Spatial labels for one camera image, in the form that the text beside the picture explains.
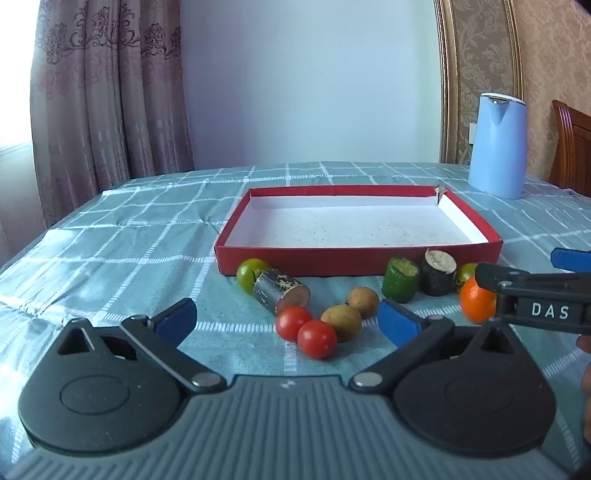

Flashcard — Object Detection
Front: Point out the orange mandarin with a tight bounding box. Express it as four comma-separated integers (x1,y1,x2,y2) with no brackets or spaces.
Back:
460,276,498,325

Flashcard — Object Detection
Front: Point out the red cherry tomato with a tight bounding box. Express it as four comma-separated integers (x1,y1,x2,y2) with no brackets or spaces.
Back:
276,305,314,342
297,320,338,360

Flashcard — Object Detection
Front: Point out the wooden chair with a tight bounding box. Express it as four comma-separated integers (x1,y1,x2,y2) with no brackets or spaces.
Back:
549,99,591,197

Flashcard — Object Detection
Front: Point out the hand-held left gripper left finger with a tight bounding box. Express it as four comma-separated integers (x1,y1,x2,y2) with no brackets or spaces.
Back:
55,298,228,395

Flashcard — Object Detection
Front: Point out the brown kiwi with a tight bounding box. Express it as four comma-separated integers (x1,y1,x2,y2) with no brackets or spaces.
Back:
320,304,363,343
345,286,380,320

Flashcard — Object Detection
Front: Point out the brown kiwi front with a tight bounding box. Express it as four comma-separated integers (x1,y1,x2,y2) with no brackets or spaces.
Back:
320,304,363,343

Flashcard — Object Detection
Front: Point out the light blue kettle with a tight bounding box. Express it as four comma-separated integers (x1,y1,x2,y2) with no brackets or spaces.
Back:
468,92,528,200

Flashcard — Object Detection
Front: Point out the person's right hand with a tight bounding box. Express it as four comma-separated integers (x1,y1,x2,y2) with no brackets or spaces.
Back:
577,335,591,416

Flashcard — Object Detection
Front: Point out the gold wall frame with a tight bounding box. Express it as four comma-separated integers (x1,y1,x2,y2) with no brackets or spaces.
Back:
431,0,525,164

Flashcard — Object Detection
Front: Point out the brown kiwi back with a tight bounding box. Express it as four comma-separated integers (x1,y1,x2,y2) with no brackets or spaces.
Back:
345,286,380,320

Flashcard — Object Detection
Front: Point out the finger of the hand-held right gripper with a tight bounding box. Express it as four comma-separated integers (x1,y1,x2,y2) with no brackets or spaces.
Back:
475,262,591,297
551,248,591,273

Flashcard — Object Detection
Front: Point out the dark cucumber piece red end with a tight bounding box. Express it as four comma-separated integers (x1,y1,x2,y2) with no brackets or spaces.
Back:
253,269,311,318

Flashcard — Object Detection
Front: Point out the green cucumber piece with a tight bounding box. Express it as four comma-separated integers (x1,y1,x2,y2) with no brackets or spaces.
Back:
382,257,421,304

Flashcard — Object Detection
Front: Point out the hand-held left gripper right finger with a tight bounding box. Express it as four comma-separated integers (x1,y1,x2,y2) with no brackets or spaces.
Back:
347,299,520,395

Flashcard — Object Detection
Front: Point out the red cardboard box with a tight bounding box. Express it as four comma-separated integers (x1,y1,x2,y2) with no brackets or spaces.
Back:
213,185,503,278

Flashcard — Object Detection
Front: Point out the patterned pink curtain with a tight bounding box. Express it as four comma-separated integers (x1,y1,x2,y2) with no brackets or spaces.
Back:
30,0,197,229

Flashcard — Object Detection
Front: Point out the green tomato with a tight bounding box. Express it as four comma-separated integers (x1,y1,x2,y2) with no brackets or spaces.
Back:
236,258,272,292
455,262,481,292

